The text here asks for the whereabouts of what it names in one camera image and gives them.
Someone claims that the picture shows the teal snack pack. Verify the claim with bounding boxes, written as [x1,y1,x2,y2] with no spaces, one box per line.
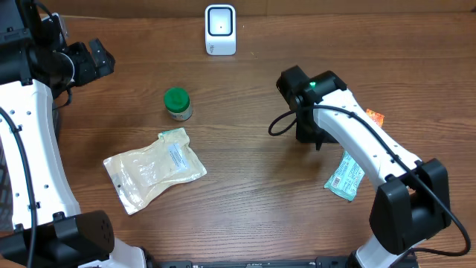
[324,151,364,202]

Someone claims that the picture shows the small orange juice carton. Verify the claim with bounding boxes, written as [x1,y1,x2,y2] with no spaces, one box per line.
[366,109,385,127]

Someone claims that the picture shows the green lid jar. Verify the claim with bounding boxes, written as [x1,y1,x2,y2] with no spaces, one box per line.
[164,87,193,121]

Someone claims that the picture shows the clear beige pouch bag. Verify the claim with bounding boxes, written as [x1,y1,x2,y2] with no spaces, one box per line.
[103,127,207,215]

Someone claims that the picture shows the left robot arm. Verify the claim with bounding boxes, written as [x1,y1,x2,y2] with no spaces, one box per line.
[1,0,154,267]

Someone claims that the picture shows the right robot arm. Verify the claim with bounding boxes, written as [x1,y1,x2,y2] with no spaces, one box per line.
[276,66,451,267]

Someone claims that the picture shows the white barcode scanner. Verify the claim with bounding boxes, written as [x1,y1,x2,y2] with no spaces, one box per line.
[205,4,237,56]

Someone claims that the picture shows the dark plastic mesh basket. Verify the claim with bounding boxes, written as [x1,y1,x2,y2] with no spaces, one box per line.
[1,111,68,231]

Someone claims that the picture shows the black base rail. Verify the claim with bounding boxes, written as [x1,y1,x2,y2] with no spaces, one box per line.
[157,256,360,268]

